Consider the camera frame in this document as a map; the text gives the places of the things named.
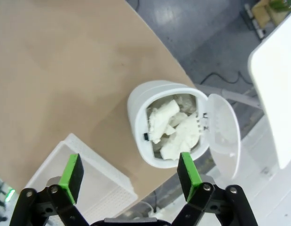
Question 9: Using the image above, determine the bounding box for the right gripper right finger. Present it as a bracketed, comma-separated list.
[175, 152, 259, 226]

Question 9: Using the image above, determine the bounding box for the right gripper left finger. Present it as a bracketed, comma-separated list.
[8, 153, 89, 226]

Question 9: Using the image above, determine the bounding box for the white paper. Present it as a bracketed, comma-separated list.
[147, 99, 181, 144]
[170, 112, 206, 151]
[159, 138, 183, 162]

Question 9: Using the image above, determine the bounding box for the white perforated plastic basket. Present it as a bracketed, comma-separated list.
[24, 133, 138, 219]

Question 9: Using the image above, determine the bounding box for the translucent white bin lid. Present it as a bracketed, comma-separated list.
[201, 93, 242, 181]

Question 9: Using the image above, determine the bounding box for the clear plastic bin liner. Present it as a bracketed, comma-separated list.
[174, 94, 198, 116]

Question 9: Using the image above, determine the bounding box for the white round trash bin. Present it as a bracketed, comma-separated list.
[126, 80, 211, 169]

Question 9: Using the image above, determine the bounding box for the white table leg base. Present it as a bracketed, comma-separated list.
[199, 84, 263, 110]

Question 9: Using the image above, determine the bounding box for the white table edge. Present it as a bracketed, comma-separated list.
[247, 20, 291, 170]

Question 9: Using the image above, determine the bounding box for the white power strip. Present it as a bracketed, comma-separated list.
[239, 3, 268, 40]

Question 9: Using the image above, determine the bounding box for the black floor cable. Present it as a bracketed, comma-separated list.
[201, 72, 253, 85]

